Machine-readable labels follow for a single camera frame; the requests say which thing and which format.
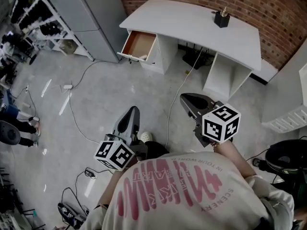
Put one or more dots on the black trousers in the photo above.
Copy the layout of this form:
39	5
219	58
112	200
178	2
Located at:
156	151

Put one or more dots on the person's right forearm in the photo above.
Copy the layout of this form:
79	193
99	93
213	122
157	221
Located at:
235	159

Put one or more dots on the white low ledge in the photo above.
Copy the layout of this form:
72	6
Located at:
266	71

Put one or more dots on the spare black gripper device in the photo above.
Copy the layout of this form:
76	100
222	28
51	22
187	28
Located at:
68	213

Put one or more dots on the white t-shirt pink print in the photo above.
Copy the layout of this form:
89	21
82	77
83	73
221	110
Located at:
187	193

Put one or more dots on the black router with antennas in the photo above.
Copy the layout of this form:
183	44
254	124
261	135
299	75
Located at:
196	59

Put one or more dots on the rows of black equipment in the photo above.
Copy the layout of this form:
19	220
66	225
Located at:
36	8

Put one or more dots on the person's left forearm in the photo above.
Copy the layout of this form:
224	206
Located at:
108	190

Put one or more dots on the white power strip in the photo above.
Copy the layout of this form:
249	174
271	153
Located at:
67	86

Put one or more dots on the grey refrigerator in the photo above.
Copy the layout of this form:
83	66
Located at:
96	20

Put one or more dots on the blue desk white legs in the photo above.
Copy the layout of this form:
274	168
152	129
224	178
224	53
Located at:
8	104

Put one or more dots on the clear storage bin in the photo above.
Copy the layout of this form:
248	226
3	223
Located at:
68	47

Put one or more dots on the black office chair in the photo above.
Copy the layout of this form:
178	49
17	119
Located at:
9	133
287	157

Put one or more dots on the white clog shoe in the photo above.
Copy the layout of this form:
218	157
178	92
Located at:
146	136

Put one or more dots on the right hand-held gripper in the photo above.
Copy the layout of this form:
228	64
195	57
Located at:
221	123

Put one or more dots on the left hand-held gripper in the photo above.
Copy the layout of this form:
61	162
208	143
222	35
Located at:
115	156

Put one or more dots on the black square pen holder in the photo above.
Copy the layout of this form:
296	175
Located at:
221	20

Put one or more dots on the gold pen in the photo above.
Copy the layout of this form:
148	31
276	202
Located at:
225	11

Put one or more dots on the white drawer wooden inside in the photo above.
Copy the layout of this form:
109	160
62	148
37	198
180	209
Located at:
138	43

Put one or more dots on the black round stand base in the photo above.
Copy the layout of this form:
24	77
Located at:
32	59

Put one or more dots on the white shelf rack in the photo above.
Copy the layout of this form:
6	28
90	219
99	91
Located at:
72	36

